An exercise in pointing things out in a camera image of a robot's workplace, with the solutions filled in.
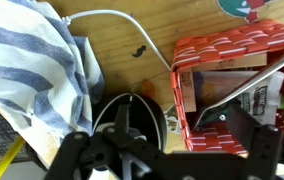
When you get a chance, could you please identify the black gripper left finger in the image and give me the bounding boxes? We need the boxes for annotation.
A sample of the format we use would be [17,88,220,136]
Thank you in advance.
[44,103,165,180]

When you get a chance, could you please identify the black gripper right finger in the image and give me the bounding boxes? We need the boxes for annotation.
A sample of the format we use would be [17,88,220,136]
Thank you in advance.
[226,104,284,180]

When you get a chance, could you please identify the blue striped white towel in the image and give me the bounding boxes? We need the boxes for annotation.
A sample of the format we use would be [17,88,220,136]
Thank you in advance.
[0,0,106,138]

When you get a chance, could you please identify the red woven basket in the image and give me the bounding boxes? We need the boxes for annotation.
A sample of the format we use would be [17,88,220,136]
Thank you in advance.
[171,20,284,154]

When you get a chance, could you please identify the black round speaker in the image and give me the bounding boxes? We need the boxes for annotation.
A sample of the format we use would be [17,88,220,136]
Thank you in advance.
[92,92,168,172]

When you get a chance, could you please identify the black mustache sticker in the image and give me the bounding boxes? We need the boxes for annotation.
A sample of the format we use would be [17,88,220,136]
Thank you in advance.
[132,45,146,58]

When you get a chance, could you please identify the yellow chair frame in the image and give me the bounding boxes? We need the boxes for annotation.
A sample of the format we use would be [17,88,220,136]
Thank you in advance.
[0,101,26,180]

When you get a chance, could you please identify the white cable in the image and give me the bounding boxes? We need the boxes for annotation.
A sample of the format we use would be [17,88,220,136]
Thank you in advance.
[62,9,173,72]

